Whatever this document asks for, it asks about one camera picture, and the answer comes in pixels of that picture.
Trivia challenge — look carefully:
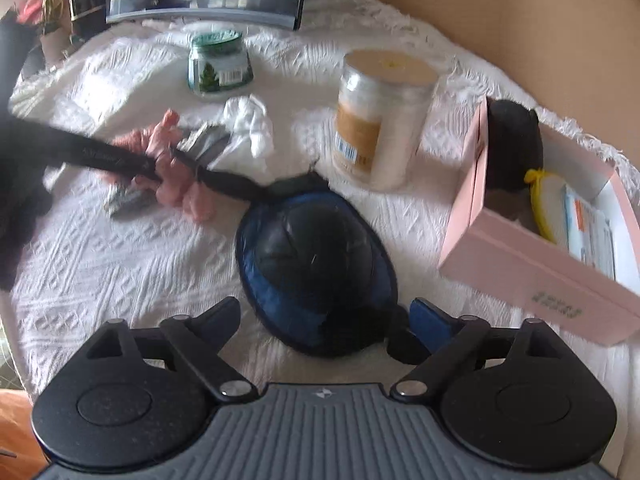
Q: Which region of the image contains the green glass jar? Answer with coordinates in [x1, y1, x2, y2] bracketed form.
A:
[187, 30, 255, 103]

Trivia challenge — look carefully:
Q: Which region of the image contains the white tissue packet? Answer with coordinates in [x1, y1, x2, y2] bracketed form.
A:
[562, 184, 617, 281]

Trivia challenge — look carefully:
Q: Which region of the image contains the white cloth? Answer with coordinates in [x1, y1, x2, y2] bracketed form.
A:
[220, 95, 275, 159]

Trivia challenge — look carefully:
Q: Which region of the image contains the yellow hair brush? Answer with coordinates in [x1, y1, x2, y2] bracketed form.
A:
[524, 169, 571, 246]

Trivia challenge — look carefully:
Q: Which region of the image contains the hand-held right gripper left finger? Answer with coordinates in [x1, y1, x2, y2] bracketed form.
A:
[87, 296, 257, 404]

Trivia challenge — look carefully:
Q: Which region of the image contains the grey sock with lace trim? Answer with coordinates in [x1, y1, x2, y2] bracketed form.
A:
[177, 122, 231, 162]
[106, 187, 157, 220]

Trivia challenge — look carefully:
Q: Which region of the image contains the pink cardboard box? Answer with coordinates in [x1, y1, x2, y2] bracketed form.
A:
[439, 96, 640, 346]

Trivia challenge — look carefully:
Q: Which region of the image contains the white knitted blanket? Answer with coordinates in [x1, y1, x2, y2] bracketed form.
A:
[0, 0, 640, 461]

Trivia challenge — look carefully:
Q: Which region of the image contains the clear jar of powder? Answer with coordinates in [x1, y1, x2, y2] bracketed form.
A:
[332, 49, 440, 192]

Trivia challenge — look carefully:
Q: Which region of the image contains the colourful clutter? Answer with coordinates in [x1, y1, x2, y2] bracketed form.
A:
[14, 0, 71, 63]

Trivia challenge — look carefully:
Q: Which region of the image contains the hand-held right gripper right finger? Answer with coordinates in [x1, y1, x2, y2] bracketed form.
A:
[390, 297, 557, 404]

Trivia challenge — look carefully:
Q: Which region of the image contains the black plush toy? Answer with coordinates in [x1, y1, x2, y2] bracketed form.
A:
[487, 100, 546, 196]

